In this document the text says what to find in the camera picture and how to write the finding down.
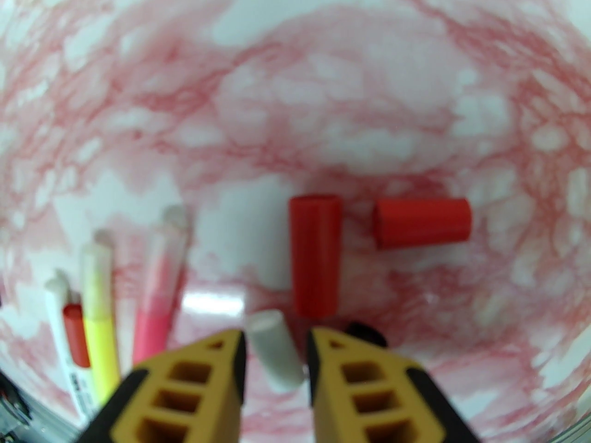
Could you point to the white pen cap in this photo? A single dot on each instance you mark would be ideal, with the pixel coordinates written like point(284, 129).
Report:
point(274, 349)

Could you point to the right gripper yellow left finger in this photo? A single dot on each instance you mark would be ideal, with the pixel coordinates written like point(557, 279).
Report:
point(184, 395)

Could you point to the pink highlighter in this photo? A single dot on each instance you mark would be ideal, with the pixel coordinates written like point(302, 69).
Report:
point(157, 293)

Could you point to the black pen cap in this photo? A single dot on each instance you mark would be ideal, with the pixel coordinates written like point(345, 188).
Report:
point(364, 331)

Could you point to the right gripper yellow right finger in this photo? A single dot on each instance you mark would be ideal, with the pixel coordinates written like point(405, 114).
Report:
point(369, 399)

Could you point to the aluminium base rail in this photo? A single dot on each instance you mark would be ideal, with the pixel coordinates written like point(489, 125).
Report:
point(46, 432)

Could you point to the yellow highlighter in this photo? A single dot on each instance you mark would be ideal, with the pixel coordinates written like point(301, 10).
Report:
point(99, 321)

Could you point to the red pen cap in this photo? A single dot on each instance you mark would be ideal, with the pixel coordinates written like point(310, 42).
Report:
point(422, 223)
point(315, 256)

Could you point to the white barrel red-capped marker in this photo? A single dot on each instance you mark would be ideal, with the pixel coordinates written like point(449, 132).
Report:
point(76, 335)

